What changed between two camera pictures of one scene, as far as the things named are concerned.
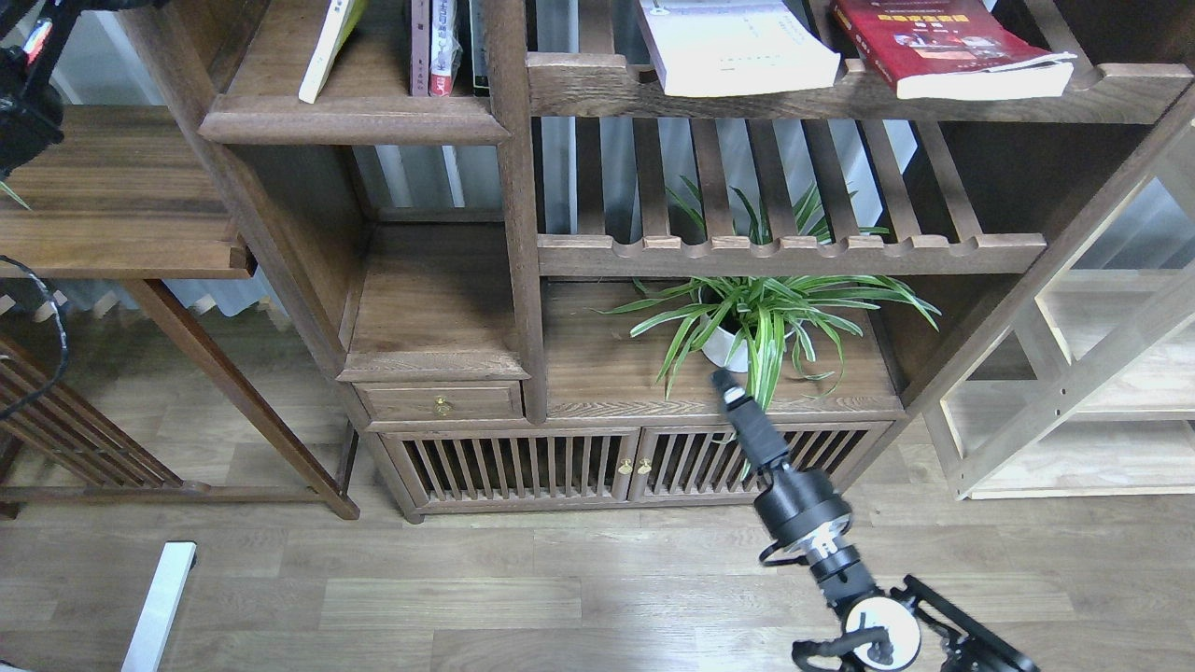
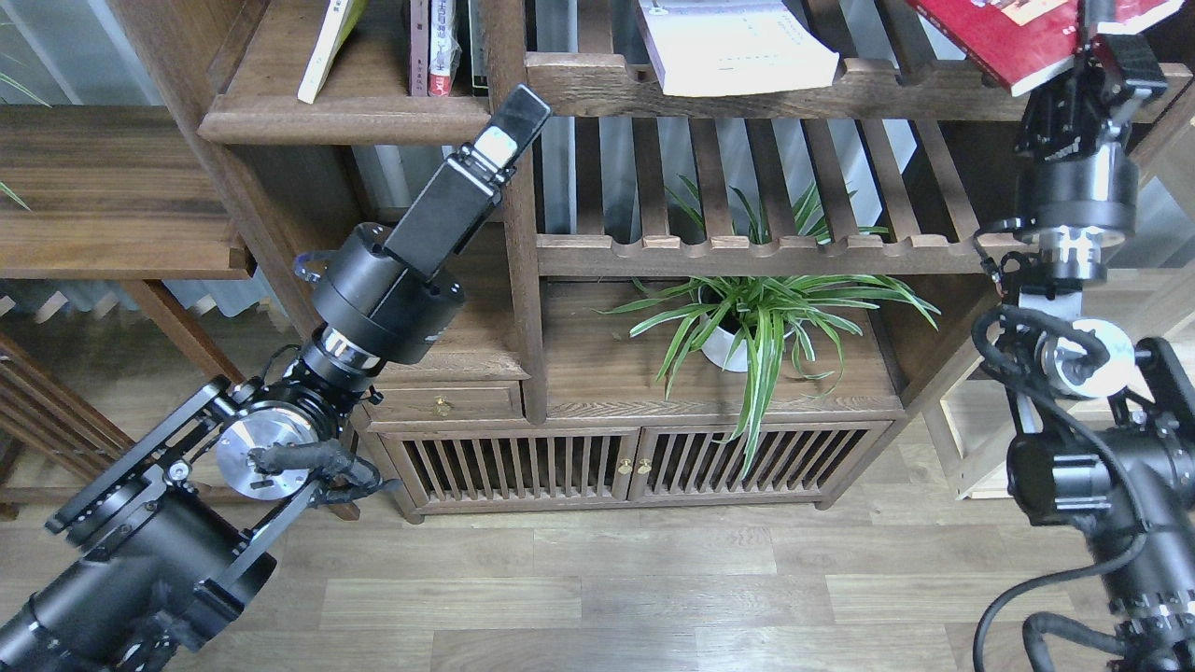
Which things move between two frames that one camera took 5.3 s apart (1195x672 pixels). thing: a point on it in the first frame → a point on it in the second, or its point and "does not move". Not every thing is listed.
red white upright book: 446,47 does not move
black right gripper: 794,502 → 1073,131
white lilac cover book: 719,47 does not move
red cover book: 954,49 → 1023,43
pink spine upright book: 419,48 does not move
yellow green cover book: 342,19 does not move
